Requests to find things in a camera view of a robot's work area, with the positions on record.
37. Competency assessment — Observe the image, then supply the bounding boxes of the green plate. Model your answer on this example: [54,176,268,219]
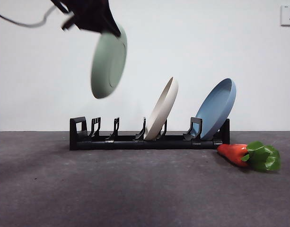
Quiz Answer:
[90,23,128,99]

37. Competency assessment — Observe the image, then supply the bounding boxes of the orange toy carrot green leaves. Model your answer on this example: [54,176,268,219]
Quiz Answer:
[217,141,282,172]

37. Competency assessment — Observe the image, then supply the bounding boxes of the beige plate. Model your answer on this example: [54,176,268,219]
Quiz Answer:
[143,76,179,140]

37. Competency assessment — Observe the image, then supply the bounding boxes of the black plate rack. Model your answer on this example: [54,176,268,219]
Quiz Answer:
[69,116,230,151]

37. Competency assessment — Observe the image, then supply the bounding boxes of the blue plate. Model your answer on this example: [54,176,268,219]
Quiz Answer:
[195,78,237,140]

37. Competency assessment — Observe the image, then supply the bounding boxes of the black cable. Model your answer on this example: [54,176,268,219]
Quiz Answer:
[0,5,58,27]

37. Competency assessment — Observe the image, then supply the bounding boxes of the white wall socket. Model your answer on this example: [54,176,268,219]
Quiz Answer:
[281,5,290,26]

